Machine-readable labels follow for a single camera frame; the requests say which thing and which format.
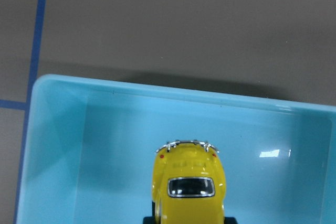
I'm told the yellow beetle toy car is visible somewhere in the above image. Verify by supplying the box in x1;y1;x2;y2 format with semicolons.
150;140;227;223

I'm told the light blue plastic bin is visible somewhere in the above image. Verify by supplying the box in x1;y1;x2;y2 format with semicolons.
13;73;336;224

